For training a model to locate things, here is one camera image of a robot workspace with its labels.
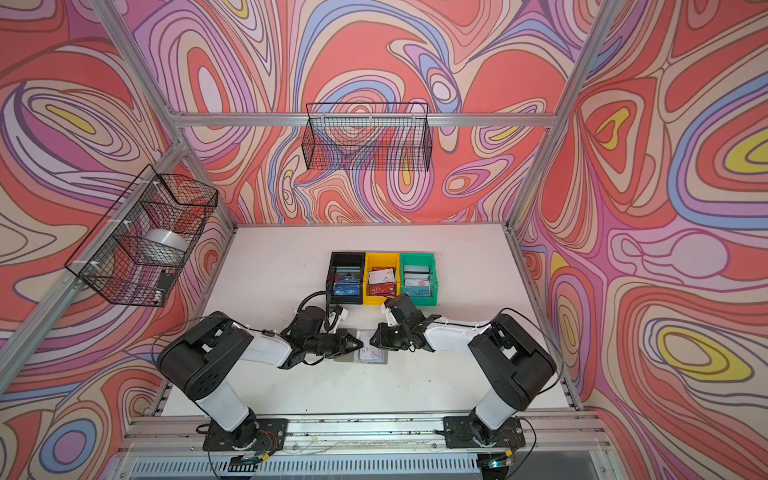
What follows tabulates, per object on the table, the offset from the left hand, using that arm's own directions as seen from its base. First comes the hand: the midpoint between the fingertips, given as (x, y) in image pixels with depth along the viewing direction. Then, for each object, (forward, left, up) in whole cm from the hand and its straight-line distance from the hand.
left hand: (365, 345), depth 86 cm
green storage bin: (+28, -21, +4) cm, 36 cm away
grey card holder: (-3, +3, 0) cm, 5 cm away
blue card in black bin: (+20, +7, 0) cm, 21 cm away
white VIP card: (-2, -1, -1) cm, 3 cm away
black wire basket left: (+7, +57, +32) cm, 65 cm away
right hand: (0, -3, -1) cm, 3 cm away
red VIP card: (+20, -5, 0) cm, 20 cm away
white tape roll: (+12, +47, +31) cm, 58 cm away
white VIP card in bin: (+25, -4, 0) cm, 25 cm away
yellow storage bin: (+30, -4, +4) cm, 30 cm away
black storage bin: (+27, +8, +6) cm, 29 cm away
